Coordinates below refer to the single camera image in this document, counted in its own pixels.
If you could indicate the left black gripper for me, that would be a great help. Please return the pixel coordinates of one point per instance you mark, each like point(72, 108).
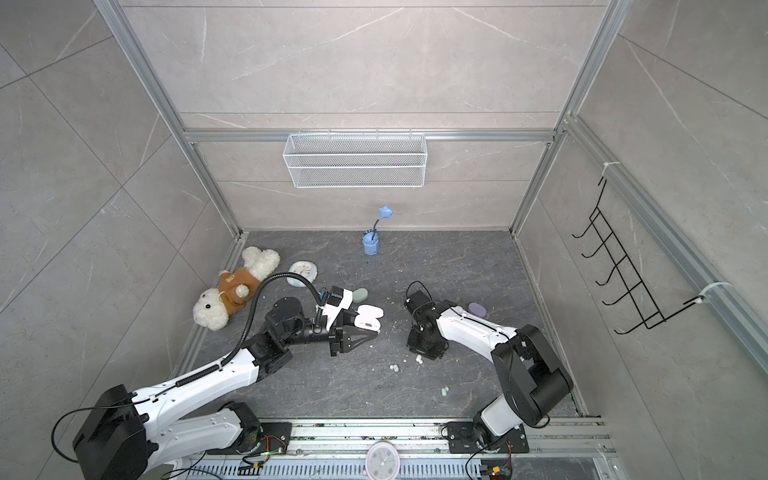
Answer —
point(338, 332)

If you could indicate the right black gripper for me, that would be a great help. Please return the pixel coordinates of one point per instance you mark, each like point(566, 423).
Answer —
point(413, 346)

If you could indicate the white earbud charging case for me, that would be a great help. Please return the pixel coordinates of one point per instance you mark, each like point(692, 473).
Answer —
point(368, 317)

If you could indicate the purple earbud charging case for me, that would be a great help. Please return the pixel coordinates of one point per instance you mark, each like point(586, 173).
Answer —
point(477, 310)

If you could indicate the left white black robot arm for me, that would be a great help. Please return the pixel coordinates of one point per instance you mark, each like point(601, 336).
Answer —
point(130, 432)

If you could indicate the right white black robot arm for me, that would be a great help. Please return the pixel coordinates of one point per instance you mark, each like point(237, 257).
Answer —
point(532, 377)

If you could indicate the green earbud charging case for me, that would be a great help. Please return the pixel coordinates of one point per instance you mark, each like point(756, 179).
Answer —
point(360, 295)

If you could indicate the small round white clock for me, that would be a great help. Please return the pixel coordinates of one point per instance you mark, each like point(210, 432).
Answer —
point(304, 268)

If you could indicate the blue cup holder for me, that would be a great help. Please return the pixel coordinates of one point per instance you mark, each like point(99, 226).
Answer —
point(370, 242)

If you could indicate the pink round clock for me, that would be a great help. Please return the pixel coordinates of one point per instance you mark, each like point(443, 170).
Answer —
point(382, 461)

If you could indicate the white plush bear toy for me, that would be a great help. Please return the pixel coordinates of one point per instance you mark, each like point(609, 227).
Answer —
point(216, 305)

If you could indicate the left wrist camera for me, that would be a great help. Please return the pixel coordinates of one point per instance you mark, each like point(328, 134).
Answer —
point(335, 300)

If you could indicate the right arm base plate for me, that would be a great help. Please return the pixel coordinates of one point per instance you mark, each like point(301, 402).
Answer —
point(471, 437)

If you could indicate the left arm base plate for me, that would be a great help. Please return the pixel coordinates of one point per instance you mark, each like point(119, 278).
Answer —
point(271, 437)

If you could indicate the white wire mesh basket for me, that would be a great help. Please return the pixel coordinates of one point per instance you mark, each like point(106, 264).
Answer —
point(356, 160)

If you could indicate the black wire hook rack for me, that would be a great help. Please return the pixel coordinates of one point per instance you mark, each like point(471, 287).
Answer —
point(625, 273)

